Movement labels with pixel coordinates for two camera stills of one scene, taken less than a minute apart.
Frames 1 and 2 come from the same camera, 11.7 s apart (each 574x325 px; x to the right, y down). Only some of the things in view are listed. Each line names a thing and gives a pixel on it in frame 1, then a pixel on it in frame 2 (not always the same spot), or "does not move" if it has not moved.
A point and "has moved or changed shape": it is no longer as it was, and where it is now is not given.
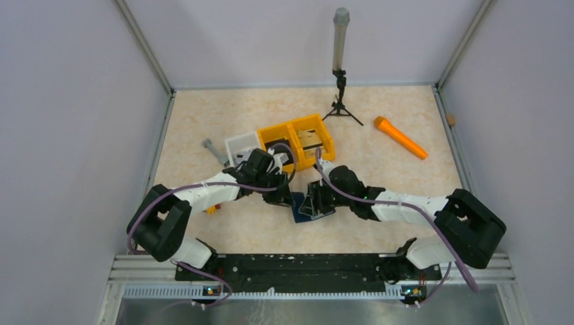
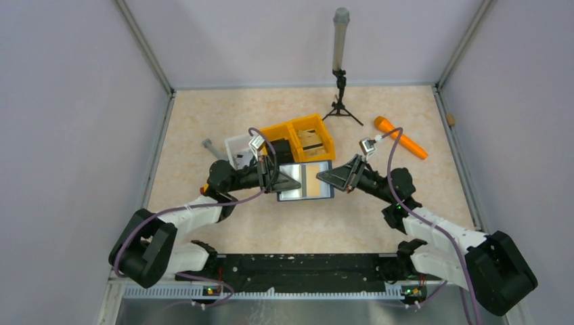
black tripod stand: (338, 108) does not move
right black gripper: (314, 200) to (345, 177)
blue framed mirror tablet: (297, 198) has moved or changed shape
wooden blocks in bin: (310, 140) does not move
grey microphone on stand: (341, 19) does not move
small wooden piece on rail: (451, 119) does not move
